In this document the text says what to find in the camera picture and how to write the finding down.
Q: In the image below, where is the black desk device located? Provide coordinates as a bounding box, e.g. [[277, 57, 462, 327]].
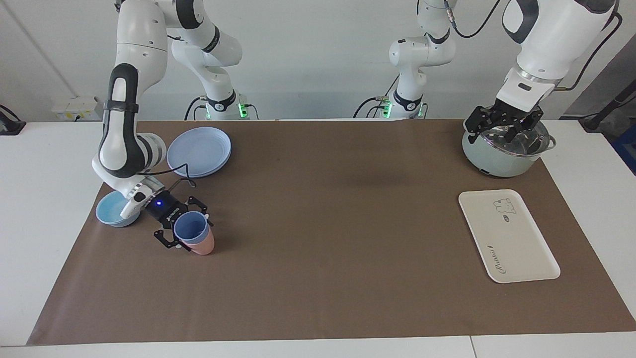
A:
[[0, 104, 26, 136]]

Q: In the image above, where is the brown paper table mat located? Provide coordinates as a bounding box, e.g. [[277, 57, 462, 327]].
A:
[[27, 119, 636, 346]]

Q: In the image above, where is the cream tray with rabbit print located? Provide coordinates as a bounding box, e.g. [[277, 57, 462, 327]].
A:
[[458, 189, 561, 284]]

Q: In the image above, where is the black stand leg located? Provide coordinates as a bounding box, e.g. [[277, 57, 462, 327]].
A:
[[579, 94, 636, 132]]

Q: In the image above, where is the pale blue round plate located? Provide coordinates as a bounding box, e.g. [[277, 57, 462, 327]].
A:
[[166, 127, 232, 179]]

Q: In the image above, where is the white wall socket box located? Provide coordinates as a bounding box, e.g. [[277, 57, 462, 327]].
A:
[[51, 96, 106, 121]]

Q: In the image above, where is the black base power cable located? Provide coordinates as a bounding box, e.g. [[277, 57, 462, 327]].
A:
[[353, 75, 398, 120], [184, 96, 207, 121]]

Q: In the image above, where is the glass pot lid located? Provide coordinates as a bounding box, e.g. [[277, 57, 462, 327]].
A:
[[465, 119, 552, 158]]

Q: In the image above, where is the pink plastic cup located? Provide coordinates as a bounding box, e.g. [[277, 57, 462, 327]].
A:
[[179, 226, 215, 256]]

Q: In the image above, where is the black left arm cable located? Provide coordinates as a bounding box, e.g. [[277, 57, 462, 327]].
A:
[[444, 0, 623, 92]]

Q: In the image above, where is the light blue small bowl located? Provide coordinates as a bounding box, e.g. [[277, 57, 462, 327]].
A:
[[95, 190, 142, 228]]

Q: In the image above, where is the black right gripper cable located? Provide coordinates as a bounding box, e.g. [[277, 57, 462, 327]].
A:
[[142, 163, 198, 190]]

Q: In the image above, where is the blue plastic cup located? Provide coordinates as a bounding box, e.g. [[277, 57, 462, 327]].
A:
[[173, 211, 209, 244]]

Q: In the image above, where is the pale green cooking pot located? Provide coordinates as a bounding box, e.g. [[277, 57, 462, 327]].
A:
[[462, 119, 557, 178]]

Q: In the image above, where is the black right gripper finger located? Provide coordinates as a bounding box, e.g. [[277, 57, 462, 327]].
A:
[[185, 196, 213, 227], [154, 228, 192, 252]]

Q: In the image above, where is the blue box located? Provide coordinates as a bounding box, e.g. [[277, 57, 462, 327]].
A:
[[611, 137, 636, 176]]

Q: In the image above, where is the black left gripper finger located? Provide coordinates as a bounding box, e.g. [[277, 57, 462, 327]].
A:
[[507, 108, 543, 145], [464, 105, 497, 137]]

